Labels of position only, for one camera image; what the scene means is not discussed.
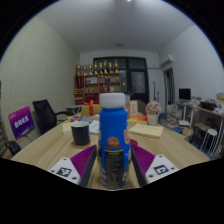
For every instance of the upright card stand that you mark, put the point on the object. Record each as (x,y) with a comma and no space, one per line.
(133,107)

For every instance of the large pale yellow book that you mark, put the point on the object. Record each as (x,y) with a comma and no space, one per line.
(146,130)

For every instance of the yellow gift box red ribbon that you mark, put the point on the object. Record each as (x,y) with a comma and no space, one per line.
(90,110)

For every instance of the black framed glass door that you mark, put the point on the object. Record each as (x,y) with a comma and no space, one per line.
(137,80)

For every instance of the wooden shelf unit with trophies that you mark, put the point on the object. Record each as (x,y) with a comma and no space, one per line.
(100,85)

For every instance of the cluttered wooden side desk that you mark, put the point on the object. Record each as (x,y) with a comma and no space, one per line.
(208,111)

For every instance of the black bag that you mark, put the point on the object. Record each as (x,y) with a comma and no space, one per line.
(13,147)

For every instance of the colourful printed book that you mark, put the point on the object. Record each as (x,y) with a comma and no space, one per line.
(78,118)

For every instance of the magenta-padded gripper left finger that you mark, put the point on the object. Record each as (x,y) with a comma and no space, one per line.
(81,161)

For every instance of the blue white-capped drink bottle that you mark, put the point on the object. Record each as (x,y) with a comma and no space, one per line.
(113,140)

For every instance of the white paper sheet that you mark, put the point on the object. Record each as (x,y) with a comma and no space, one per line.
(95,127)

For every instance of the white wall air conditioner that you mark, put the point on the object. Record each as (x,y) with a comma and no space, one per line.
(166,61)

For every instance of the purple sign board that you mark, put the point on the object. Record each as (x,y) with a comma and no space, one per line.
(20,121)

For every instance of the orange book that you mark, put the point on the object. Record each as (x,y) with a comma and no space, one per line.
(138,118)

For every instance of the small pale yellow notebook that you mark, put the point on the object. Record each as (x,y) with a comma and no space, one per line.
(67,128)

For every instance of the black mug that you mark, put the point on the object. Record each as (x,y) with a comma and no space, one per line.
(80,134)

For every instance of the white round stool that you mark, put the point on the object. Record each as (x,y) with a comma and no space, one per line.
(210,133)

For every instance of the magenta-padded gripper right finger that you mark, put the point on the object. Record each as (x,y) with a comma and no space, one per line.
(145,161)

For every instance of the black office chair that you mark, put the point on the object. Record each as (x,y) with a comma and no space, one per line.
(45,115)

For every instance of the computer monitor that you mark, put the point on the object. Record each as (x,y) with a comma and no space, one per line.
(184,94)

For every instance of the pink flowers in white pot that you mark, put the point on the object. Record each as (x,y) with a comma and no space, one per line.
(153,111)

